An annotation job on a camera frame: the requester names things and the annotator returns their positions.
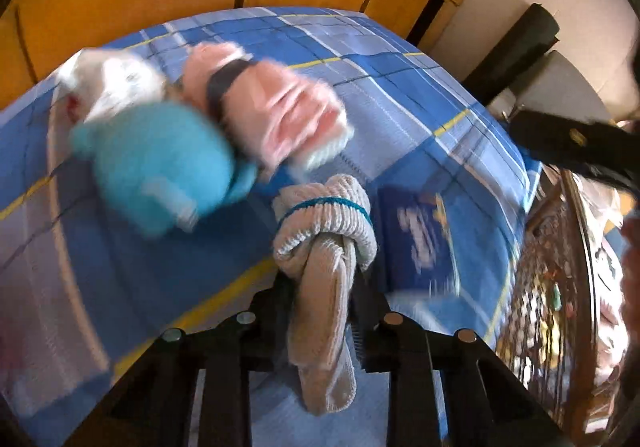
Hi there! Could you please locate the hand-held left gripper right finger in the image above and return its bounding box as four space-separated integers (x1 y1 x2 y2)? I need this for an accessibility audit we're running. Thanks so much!
350 267 568 447

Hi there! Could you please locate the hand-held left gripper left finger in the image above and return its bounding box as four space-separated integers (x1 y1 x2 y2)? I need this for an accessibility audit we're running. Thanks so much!
75 273 301 447

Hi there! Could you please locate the beige knotted sock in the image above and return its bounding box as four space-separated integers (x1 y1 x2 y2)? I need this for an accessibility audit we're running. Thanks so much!
271 173 377 417

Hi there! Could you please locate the grey chair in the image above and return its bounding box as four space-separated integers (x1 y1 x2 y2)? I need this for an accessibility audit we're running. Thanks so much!
487 49 617 128

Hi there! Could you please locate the blue tissue packet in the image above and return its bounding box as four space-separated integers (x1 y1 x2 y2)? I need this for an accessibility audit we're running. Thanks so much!
376 186 462 298

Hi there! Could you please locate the black rolled mat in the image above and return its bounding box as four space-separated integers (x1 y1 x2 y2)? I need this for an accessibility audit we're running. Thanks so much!
460 3 561 102

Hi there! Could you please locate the wicker basket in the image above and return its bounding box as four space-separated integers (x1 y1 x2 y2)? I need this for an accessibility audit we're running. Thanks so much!
494 166 623 435

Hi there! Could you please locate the blue plaid bed sheet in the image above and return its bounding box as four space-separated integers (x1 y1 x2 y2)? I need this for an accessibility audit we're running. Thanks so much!
0 7 545 447

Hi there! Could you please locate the turquoise sock bundle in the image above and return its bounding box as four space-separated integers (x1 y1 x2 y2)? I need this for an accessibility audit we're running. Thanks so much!
69 102 260 238

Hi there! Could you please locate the pink sock bundle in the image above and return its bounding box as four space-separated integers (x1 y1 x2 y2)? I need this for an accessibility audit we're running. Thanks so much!
180 42 355 180

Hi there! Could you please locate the white sock bundle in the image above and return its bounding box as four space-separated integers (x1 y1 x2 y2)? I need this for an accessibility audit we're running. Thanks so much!
54 47 168 125

